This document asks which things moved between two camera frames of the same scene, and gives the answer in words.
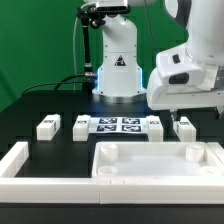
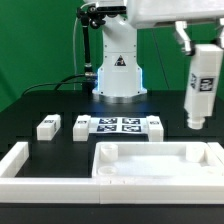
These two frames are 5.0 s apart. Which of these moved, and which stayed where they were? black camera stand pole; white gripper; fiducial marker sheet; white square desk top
Moved: white gripper
Stayed: black camera stand pole; fiducial marker sheet; white square desk top
